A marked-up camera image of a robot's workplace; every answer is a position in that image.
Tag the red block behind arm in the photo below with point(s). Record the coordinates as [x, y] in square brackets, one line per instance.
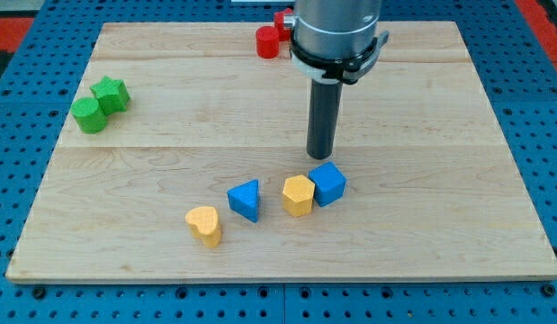
[280, 26]

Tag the green cylinder block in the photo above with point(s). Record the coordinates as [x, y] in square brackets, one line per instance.
[89, 115]

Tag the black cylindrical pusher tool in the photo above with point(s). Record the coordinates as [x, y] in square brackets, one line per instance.
[324, 107]

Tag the yellow hexagon block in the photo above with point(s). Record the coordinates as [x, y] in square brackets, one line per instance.
[298, 193]

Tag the blue cube block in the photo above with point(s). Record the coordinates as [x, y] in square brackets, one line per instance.
[330, 183]

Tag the light wooden board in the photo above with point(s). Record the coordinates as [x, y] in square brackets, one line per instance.
[433, 193]

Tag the green star block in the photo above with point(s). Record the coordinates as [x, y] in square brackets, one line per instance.
[111, 94]

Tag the yellow heart block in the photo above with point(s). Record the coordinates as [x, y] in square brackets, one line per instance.
[204, 224]

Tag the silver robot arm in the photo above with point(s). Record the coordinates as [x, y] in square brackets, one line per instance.
[335, 29]

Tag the blue triangle block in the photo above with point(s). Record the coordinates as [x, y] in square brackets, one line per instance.
[244, 200]

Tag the red cylinder block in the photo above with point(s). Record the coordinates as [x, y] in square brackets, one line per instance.
[267, 42]

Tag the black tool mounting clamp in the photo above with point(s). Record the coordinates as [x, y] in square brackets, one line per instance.
[329, 71]

